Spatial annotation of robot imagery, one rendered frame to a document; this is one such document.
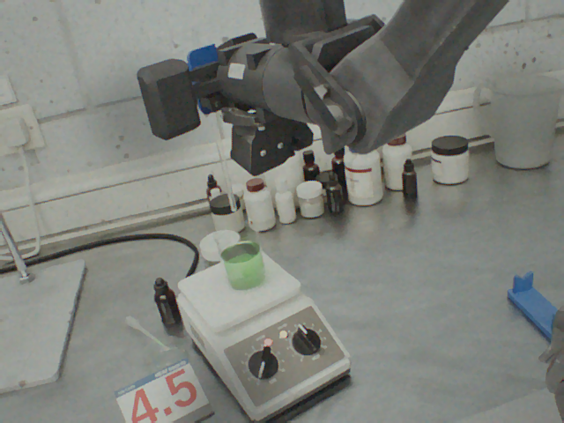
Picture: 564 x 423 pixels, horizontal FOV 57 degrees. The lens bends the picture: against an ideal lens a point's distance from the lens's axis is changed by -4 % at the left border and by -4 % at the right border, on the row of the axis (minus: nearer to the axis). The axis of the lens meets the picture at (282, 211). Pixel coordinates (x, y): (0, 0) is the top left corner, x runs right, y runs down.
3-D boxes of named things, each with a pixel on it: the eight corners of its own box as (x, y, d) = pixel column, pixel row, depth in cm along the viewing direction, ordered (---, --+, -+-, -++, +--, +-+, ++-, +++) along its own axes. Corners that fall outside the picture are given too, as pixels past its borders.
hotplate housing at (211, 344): (355, 374, 61) (348, 320, 57) (256, 431, 56) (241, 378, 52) (263, 288, 79) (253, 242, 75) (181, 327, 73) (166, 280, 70)
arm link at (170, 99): (181, 77, 37) (201, 159, 40) (365, 18, 46) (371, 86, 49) (131, 69, 43) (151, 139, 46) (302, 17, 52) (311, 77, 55)
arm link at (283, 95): (385, 137, 42) (371, 18, 37) (334, 166, 39) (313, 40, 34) (324, 122, 47) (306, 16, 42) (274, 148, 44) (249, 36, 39)
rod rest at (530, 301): (578, 335, 60) (582, 311, 58) (552, 344, 59) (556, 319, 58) (529, 288, 69) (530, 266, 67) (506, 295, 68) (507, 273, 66)
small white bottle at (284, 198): (300, 217, 96) (293, 176, 92) (289, 226, 94) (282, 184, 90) (286, 214, 98) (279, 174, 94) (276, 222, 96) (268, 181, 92)
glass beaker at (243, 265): (249, 303, 62) (235, 244, 58) (217, 290, 65) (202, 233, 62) (282, 276, 66) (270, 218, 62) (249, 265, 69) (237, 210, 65)
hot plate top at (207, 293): (305, 291, 63) (304, 285, 63) (214, 336, 58) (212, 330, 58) (257, 251, 73) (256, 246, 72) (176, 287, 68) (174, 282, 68)
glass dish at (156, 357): (178, 381, 64) (173, 367, 63) (140, 375, 66) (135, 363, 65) (196, 350, 69) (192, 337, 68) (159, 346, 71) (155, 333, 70)
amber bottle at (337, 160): (348, 190, 102) (343, 147, 98) (331, 189, 104) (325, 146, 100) (354, 181, 105) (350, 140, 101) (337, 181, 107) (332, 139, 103)
